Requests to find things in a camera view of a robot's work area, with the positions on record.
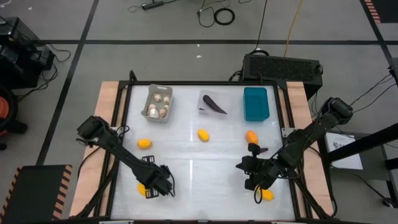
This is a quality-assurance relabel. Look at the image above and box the black orange-striped floor mat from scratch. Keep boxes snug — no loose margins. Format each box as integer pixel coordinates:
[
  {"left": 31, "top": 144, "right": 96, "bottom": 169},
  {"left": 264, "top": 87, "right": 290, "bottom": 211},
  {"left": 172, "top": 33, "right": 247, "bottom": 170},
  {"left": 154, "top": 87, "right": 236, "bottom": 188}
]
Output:
[
  {"left": 0, "top": 164, "right": 73, "bottom": 224},
  {"left": 362, "top": 0, "right": 398, "bottom": 24}
]

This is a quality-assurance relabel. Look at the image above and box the clear plastic basket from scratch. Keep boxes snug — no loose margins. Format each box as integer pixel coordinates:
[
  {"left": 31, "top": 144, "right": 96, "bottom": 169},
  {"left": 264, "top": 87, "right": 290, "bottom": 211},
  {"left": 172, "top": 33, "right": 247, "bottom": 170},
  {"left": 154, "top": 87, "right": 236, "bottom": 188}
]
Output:
[{"left": 197, "top": 89, "right": 233, "bottom": 116}]

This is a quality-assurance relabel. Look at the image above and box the grey plastic basket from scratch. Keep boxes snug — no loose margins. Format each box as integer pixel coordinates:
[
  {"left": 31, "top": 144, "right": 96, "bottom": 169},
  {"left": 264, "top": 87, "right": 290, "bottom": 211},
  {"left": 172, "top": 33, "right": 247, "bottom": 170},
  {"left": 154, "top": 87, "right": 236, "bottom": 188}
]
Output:
[{"left": 141, "top": 84, "right": 174, "bottom": 123}]

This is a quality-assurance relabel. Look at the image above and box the long black cable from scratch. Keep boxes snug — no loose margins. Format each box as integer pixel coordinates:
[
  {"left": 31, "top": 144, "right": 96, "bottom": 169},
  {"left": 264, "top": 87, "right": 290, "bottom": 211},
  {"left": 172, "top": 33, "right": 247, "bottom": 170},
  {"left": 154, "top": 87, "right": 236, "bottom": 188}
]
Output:
[{"left": 250, "top": 0, "right": 269, "bottom": 55}]

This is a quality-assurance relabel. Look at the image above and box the coiled black cable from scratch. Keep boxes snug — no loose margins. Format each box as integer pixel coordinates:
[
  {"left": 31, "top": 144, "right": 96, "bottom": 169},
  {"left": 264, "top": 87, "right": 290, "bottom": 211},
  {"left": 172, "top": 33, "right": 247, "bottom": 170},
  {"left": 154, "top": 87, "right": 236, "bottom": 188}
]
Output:
[{"left": 213, "top": 7, "right": 236, "bottom": 26}]

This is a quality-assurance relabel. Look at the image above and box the orange and black machine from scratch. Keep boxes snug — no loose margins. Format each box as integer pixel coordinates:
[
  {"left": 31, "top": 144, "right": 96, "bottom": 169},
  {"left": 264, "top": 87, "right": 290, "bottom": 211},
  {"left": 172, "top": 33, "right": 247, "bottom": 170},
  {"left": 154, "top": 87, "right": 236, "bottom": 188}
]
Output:
[{"left": 0, "top": 83, "right": 29, "bottom": 152}]

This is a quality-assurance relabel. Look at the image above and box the black gantry beam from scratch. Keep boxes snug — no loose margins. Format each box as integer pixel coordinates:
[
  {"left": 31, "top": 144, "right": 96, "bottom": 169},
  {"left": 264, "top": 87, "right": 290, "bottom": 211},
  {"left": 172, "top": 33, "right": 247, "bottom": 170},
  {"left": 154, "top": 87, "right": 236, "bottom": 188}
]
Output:
[{"left": 317, "top": 123, "right": 398, "bottom": 170}]

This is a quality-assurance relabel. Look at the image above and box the black equipment cart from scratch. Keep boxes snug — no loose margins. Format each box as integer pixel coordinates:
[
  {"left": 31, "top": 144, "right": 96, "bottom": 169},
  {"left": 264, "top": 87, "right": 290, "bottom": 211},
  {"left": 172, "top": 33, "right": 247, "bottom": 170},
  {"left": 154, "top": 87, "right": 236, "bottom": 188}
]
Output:
[{"left": 0, "top": 17, "right": 56, "bottom": 90}]

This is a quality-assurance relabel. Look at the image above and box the black table frame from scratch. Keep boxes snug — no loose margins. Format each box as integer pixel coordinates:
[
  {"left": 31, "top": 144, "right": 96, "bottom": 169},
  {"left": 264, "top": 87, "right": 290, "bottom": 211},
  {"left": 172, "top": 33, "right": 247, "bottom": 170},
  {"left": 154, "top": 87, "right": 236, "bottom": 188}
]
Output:
[{"left": 74, "top": 70, "right": 338, "bottom": 224}]

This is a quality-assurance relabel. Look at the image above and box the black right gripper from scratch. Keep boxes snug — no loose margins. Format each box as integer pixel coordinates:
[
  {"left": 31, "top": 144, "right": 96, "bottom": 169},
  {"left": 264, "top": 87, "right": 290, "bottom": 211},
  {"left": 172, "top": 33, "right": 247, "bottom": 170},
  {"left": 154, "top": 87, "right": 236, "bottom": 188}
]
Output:
[{"left": 235, "top": 142, "right": 279, "bottom": 192}]

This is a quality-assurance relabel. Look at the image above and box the teal plastic basket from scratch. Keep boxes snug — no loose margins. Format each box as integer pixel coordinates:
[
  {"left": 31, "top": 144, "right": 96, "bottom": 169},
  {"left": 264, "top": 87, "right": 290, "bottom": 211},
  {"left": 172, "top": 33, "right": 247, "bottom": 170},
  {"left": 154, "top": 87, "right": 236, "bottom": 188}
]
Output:
[{"left": 243, "top": 86, "right": 271, "bottom": 122}]

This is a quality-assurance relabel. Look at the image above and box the black power strip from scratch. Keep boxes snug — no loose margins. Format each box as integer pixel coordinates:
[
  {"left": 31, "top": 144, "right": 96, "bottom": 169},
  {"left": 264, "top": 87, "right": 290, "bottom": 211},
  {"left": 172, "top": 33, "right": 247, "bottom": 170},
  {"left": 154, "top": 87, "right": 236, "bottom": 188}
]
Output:
[{"left": 141, "top": 0, "right": 165, "bottom": 11}]

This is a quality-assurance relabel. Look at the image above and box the thin black cable with plug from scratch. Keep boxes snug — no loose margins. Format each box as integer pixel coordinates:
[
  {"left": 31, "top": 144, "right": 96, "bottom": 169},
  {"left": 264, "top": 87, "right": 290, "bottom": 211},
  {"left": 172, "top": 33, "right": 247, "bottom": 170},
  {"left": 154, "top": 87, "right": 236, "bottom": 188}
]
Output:
[{"left": 197, "top": 0, "right": 233, "bottom": 28}]

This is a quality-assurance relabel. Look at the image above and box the orange-yellow mango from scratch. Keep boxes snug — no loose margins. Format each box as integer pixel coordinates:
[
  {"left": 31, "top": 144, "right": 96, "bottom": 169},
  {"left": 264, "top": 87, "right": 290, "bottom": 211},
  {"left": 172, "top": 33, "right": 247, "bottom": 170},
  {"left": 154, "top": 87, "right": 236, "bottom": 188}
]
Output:
[{"left": 245, "top": 130, "right": 259, "bottom": 145}]

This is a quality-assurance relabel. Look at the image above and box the black perforated computer case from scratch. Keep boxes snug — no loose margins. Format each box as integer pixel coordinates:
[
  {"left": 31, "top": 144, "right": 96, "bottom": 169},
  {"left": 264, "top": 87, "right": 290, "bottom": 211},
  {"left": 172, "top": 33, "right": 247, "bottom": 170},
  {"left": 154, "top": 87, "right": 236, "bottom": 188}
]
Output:
[{"left": 241, "top": 53, "right": 324, "bottom": 100}]

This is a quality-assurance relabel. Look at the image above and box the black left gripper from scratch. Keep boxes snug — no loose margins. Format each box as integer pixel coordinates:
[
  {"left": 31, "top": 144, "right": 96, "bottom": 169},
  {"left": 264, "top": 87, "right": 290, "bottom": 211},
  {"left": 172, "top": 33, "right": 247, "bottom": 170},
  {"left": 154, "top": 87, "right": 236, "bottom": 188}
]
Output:
[{"left": 136, "top": 154, "right": 174, "bottom": 200}]

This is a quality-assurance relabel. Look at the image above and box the yellow cable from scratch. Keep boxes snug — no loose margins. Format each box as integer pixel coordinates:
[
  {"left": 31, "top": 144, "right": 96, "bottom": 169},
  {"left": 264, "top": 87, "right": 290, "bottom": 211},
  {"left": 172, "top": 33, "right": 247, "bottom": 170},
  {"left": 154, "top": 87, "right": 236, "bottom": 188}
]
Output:
[{"left": 283, "top": 0, "right": 305, "bottom": 58}]

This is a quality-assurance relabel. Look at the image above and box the plywood side board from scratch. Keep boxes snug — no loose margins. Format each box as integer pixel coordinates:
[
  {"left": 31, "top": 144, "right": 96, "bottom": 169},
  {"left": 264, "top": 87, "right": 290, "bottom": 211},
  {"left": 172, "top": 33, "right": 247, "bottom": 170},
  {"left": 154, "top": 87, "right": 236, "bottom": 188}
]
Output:
[
  {"left": 68, "top": 81, "right": 121, "bottom": 218},
  {"left": 285, "top": 81, "right": 335, "bottom": 218}
]

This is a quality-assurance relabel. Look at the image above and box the large purple eggplant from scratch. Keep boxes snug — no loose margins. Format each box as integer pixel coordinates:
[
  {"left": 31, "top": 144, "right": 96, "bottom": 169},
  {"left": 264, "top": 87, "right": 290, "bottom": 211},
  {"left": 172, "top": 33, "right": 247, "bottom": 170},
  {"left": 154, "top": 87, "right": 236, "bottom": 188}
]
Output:
[{"left": 202, "top": 94, "right": 228, "bottom": 115}]

